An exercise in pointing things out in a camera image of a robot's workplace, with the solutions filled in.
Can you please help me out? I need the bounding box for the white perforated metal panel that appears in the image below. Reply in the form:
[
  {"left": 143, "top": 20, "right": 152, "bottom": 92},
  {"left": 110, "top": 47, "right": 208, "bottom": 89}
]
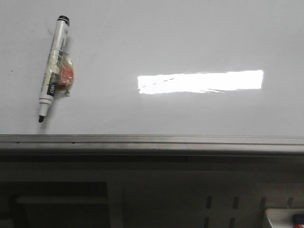
[{"left": 0, "top": 161, "right": 304, "bottom": 228}]

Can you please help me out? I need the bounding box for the white whiteboard with aluminium frame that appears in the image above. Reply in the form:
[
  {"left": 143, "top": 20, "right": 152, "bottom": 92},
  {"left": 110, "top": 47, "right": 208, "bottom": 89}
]
[{"left": 0, "top": 0, "right": 304, "bottom": 154}]

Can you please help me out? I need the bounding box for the white whiteboard marker with tape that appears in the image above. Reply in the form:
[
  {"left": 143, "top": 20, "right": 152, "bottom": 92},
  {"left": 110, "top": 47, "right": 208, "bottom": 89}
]
[{"left": 38, "top": 15, "right": 74, "bottom": 123}]

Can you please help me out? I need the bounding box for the white box with blue item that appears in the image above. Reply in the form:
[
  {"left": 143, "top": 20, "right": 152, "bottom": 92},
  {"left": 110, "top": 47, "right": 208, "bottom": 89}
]
[{"left": 262, "top": 209, "right": 304, "bottom": 228}]

